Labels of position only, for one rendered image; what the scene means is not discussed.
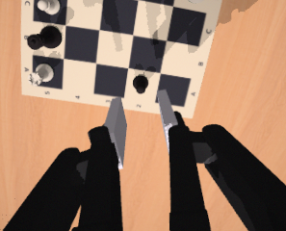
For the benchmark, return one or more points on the black and cream chessboard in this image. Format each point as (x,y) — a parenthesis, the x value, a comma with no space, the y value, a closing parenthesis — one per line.
(107,43)

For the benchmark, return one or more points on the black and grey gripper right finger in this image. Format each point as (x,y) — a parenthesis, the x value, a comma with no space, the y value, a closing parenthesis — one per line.
(257,195)

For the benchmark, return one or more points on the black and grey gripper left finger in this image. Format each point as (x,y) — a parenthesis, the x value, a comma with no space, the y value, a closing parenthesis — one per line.
(54,202)

